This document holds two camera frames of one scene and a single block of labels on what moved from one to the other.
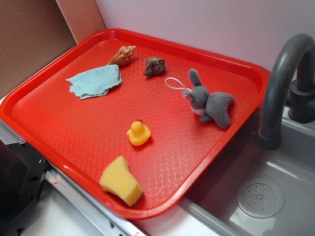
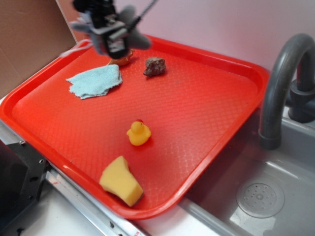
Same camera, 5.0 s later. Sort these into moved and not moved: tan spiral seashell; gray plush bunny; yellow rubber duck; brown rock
Moved: gray plush bunny
Not moved: tan spiral seashell; brown rock; yellow rubber duck
